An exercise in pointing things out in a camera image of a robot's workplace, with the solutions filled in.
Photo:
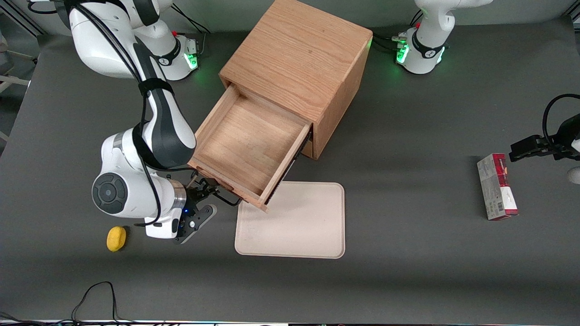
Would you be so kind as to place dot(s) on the grey and red carton box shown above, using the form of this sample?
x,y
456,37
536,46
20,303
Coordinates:
x,y
496,190

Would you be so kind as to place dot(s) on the wooden drawer cabinet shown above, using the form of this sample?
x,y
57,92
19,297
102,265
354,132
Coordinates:
x,y
303,45

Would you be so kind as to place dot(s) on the white frame stand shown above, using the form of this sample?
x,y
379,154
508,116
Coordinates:
x,y
13,80

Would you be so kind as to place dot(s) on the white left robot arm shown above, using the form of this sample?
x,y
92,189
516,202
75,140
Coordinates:
x,y
430,27

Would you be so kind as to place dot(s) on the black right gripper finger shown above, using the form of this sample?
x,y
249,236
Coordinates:
x,y
199,195
207,184

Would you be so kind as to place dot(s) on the wooden drawer with bare inside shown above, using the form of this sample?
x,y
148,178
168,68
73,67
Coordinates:
x,y
249,140

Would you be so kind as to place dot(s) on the yellow lemon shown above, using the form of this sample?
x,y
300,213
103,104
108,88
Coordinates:
x,y
116,238

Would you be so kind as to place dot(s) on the beige plastic tray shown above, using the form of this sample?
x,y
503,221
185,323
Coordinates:
x,y
299,222

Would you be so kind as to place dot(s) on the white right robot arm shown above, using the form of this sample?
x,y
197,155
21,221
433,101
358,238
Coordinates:
x,y
167,131

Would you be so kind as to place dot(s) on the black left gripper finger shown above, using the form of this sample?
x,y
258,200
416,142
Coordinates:
x,y
532,142
532,154

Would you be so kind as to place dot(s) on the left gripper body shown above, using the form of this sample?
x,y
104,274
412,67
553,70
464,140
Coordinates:
x,y
563,146

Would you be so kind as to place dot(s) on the dark aluminium rail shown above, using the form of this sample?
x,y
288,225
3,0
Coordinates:
x,y
27,22

